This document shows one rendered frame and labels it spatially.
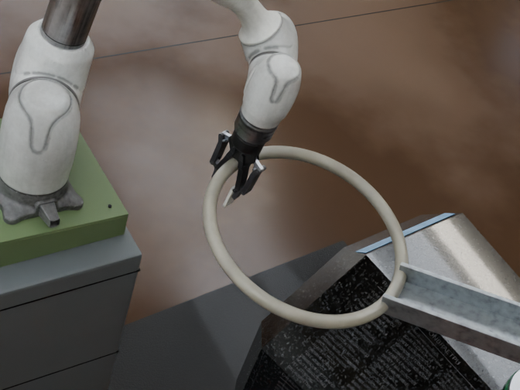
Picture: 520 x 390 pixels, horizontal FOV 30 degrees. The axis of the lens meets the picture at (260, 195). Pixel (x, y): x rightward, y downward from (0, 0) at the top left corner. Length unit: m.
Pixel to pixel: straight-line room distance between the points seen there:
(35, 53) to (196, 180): 1.51
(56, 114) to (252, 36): 0.45
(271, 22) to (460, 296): 0.73
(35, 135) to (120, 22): 2.17
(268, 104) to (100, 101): 1.81
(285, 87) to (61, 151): 0.48
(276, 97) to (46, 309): 0.71
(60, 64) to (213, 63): 1.98
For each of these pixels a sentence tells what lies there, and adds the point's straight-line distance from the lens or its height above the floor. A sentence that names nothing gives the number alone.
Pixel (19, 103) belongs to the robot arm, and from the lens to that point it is 2.02.
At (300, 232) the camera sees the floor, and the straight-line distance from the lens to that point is 3.49.
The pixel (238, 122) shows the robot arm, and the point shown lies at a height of 1.13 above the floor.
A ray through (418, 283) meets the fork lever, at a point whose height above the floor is 0.94.
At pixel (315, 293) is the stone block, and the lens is 2.38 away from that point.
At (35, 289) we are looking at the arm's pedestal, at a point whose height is 0.78.
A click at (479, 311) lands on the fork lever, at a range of 2.18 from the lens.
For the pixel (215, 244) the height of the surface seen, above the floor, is 0.99.
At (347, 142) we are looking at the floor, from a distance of 3.91.
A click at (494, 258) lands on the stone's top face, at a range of 2.50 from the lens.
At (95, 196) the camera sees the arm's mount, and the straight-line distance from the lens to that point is 2.23.
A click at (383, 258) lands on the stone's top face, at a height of 0.84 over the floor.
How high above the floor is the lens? 2.51
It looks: 45 degrees down
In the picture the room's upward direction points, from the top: 20 degrees clockwise
